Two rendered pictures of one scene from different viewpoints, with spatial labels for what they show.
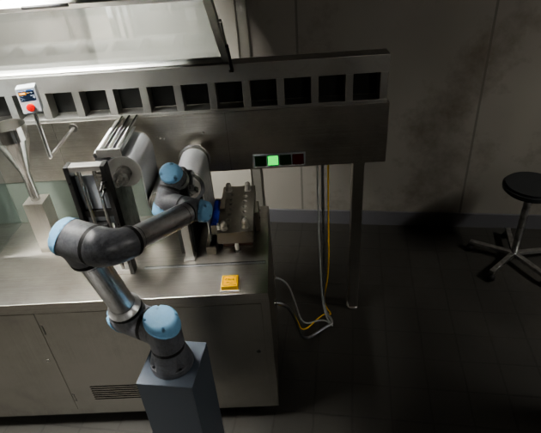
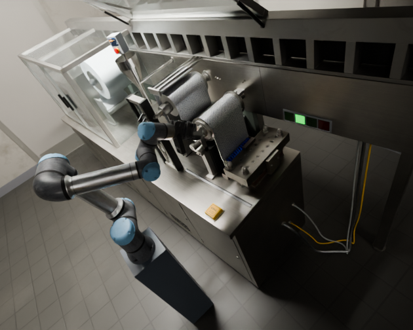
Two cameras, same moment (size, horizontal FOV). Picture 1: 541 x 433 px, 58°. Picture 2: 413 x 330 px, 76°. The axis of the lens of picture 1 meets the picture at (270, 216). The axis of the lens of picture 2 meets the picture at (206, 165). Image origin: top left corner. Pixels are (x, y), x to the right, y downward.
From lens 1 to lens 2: 130 cm
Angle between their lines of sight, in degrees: 45
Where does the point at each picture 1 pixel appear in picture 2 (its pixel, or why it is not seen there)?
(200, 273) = (206, 191)
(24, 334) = not seen: hidden behind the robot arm
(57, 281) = not seen: hidden behind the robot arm
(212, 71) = (247, 25)
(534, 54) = not seen: outside the picture
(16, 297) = (128, 158)
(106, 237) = (39, 184)
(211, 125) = (250, 75)
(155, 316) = (118, 226)
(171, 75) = (217, 26)
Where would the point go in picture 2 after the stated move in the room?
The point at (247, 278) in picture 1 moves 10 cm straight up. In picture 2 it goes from (227, 214) to (223, 203)
